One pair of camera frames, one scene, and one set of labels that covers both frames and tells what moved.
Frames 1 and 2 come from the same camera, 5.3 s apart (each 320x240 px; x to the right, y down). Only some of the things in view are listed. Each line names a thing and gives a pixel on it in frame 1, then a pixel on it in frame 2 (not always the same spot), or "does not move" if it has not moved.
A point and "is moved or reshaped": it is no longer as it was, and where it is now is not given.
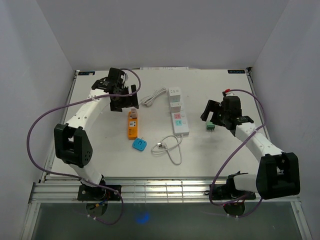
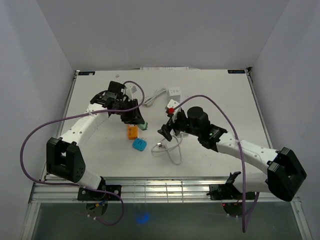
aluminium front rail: (190, 189) does not move
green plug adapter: (210, 126) is moved or reshaped
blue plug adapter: (139, 144) does not move
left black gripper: (130, 101) → (134, 117)
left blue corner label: (86, 73) does not move
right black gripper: (204, 116) → (165, 131)
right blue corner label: (236, 71) does not move
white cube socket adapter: (174, 94) does not move
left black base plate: (85, 193) does not move
